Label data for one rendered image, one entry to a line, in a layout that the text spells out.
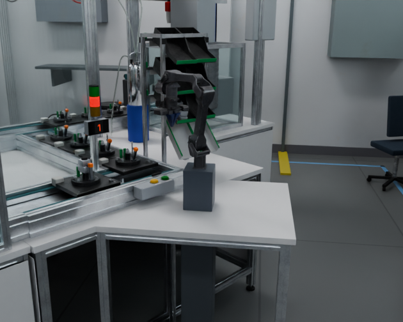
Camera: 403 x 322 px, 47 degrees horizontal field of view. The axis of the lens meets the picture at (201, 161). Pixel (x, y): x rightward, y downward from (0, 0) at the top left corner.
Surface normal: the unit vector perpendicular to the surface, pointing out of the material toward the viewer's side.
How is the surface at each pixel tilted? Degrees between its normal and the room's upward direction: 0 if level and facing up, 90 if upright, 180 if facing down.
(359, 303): 0
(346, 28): 90
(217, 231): 0
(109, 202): 90
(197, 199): 90
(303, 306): 0
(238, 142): 90
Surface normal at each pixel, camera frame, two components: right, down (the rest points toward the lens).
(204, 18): 0.71, 0.22
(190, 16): -0.70, 0.20
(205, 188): -0.13, 0.29
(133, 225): 0.01, -0.96
